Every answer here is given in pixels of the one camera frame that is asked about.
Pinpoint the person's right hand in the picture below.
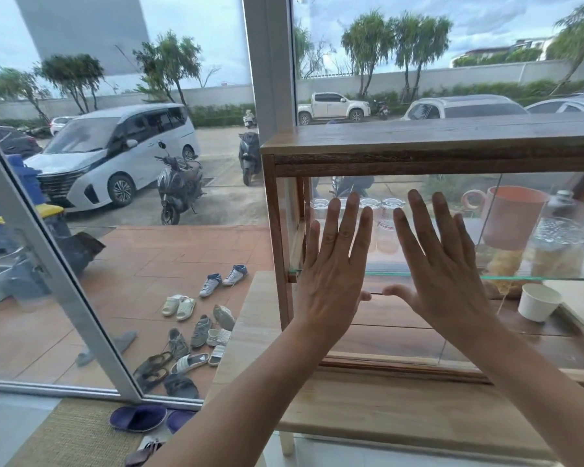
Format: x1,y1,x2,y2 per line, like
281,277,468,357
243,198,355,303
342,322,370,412
382,189,497,337

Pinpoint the person's left hand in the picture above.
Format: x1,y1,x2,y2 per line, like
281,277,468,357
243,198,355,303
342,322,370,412
292,192,374,338

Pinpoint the person's right forearm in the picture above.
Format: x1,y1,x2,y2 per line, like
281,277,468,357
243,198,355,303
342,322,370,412
421,316,584,462

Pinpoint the person's left forearm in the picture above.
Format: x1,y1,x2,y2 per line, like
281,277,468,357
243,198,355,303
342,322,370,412
146,321,358,467

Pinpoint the pink plastic mug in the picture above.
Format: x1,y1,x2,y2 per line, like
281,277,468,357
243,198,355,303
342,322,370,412
461,186,551,252

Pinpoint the glass cabinet shelf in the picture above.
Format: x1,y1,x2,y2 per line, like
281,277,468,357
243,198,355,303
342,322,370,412
287,269,584,283

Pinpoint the wooden glass display cabinet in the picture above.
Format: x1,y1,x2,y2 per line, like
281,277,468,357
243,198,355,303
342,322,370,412
260,114,584,386

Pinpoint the clear jar with snacks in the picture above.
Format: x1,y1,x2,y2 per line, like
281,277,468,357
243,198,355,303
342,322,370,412
523,189,584,279

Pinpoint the white paper cup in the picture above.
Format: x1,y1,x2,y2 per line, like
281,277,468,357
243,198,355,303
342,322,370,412
518,284,563,323

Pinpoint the dark grey scooter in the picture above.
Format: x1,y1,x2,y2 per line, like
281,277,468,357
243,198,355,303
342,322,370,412
237,131,263,187

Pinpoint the white pickup truck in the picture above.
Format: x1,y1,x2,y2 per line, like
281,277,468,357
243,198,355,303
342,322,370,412
298,91,372,126

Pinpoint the light wooden table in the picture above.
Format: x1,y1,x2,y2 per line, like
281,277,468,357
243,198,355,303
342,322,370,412
208,269,584,463

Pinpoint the white suv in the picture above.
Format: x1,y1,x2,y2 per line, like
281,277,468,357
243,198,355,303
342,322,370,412
401,94,531,121

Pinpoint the group of shoes outdoors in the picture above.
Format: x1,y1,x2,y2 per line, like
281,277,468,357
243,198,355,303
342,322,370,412
132,264,249,401

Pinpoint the black scooter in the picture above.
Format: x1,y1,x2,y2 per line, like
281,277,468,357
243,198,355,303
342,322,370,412
155,140,206,226

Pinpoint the green hedge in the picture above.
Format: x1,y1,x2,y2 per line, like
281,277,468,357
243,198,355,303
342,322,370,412
189,78,584,129

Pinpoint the silver car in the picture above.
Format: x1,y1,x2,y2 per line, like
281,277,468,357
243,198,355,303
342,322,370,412
524,95,584,115

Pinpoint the row of green trees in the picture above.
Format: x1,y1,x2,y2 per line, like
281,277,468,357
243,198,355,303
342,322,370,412
0,0,584,125

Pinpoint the purple slipper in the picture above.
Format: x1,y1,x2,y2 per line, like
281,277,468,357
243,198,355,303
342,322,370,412
109,404,168,433
166,409,198,435

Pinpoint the white minivan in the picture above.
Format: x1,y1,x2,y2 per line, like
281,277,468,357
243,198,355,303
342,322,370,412
23,103,201,213

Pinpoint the black bag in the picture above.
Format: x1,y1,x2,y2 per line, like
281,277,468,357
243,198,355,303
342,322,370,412
57,230,107,276

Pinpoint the yellow lid waste bin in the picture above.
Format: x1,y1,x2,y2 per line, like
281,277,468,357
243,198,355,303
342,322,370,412
33,203,73,240

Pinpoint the small white car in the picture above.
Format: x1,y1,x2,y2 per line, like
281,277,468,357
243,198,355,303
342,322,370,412
49,115,77,137

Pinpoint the blue waste bin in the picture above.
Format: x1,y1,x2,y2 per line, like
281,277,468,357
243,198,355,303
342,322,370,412
6,154,45,206

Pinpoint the woven floor mat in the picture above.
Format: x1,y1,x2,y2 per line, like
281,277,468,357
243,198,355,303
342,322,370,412
4,397,178,467

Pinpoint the tall grey building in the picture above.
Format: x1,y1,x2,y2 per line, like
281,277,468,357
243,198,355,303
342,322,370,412
12,0,152,77

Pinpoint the dark parked car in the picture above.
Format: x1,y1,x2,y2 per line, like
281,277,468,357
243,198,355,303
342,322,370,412
0,124,43,159

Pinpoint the concrete perimeter wall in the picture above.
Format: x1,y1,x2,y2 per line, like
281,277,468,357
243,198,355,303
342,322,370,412
0,57,584,123

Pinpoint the white window post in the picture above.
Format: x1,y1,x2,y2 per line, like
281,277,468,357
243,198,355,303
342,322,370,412
242,0,298,144

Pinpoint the white glass door frame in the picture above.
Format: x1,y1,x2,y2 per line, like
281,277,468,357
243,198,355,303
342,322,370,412
0,120,204,410

